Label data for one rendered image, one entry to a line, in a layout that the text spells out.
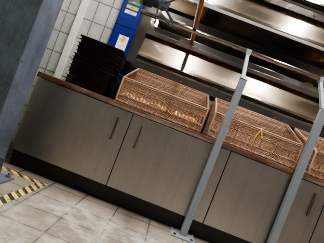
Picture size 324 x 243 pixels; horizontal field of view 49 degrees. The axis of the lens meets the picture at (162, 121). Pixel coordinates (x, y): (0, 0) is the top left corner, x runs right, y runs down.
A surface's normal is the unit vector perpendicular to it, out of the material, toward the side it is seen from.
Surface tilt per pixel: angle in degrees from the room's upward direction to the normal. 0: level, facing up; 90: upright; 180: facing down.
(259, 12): 70
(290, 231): 90
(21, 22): 90
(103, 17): 90
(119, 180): 90
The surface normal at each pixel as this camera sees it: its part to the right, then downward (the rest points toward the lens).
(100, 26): -0.04, 0.01
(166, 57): 0.09, -0.31
